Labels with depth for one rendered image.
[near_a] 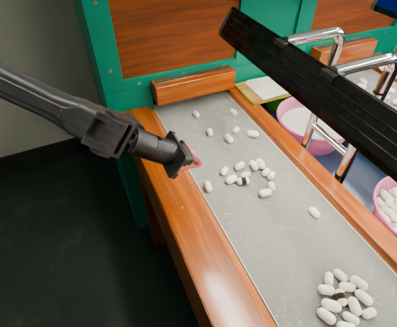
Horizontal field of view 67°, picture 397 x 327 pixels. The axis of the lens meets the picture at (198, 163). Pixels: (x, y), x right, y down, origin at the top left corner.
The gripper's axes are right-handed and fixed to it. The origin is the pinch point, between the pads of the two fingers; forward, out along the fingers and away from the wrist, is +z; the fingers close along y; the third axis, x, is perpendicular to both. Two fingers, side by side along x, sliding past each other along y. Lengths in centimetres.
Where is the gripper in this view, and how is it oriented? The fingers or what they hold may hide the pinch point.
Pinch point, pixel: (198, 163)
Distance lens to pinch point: 73.5
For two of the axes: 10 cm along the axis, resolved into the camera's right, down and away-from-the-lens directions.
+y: -3.9, -6.5, 6.5
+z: 7.0, 2.4, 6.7
